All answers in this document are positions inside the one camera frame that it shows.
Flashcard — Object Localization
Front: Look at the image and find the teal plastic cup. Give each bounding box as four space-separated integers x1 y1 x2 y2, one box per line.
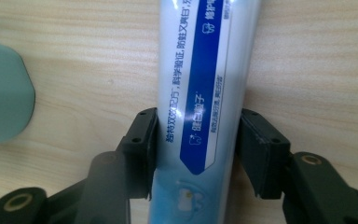
0 38 37 149

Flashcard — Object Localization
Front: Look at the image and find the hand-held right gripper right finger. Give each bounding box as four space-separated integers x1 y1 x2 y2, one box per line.
236 107 356 224

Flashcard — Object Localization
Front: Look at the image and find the white and blue toothpaste tube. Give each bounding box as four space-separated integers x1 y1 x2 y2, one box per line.
146 0 263 224

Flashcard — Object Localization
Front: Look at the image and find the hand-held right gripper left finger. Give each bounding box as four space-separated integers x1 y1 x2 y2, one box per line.
83 106 160 224

